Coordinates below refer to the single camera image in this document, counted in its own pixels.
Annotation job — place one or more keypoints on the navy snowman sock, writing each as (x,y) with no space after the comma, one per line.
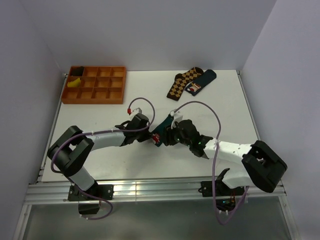
(197,85)

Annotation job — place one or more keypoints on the green reindeer sock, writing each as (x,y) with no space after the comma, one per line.
(158,134)

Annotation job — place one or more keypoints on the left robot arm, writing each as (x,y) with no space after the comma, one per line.
(71,150)

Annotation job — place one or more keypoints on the orange compartment tray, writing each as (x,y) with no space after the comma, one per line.
(100,85)

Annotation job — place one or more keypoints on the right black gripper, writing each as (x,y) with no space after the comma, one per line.
(168,132)

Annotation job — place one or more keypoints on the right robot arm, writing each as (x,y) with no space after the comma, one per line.
(262,167)

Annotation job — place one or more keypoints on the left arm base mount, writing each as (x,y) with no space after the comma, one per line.
(90,201)

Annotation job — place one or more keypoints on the rolled black sock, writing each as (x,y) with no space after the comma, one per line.
(77,71)

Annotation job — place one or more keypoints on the rolled yellow sock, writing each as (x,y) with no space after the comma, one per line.
(74,83)

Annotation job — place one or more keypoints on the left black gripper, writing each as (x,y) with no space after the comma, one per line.
(147,136)

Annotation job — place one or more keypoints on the brown argyle sock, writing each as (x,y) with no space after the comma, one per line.
(181,80)

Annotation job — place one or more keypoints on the aluminium front rail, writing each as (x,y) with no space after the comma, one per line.
(150,190)

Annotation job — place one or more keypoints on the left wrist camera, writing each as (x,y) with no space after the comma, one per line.
(133,112)

